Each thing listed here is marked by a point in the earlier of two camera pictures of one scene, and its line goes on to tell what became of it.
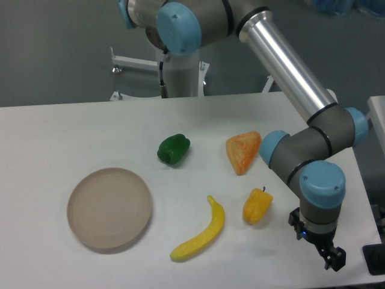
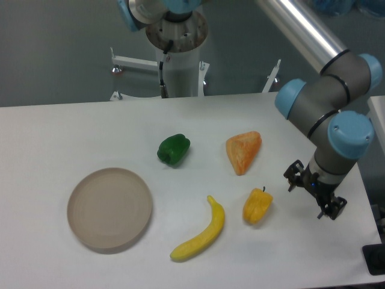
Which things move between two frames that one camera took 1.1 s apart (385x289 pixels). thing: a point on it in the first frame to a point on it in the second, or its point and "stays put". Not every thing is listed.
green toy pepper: (174, 149) stays put
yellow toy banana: (191, 247) stays put
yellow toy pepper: (257, 205) stays put
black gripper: (335, 257) to (311, 182)
